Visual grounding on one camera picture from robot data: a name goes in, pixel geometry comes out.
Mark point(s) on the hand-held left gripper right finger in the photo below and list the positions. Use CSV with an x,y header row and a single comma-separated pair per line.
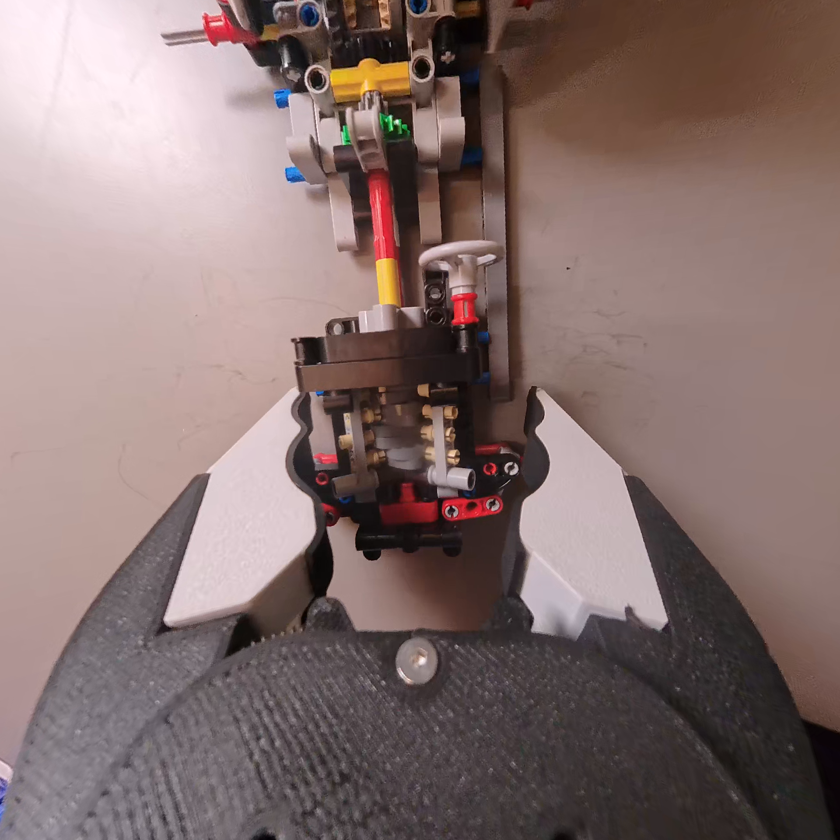
x,y
584,525

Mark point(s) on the multicoloured lego vehicle model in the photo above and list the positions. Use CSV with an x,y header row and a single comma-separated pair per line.
x,y
387,367

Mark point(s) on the blue plastic bin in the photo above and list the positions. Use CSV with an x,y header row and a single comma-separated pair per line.
x,y
4,781

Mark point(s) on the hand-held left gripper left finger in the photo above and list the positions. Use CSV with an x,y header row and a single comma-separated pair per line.
x,y
249,525

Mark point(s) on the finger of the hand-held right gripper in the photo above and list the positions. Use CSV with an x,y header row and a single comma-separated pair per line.
x,y
505,26

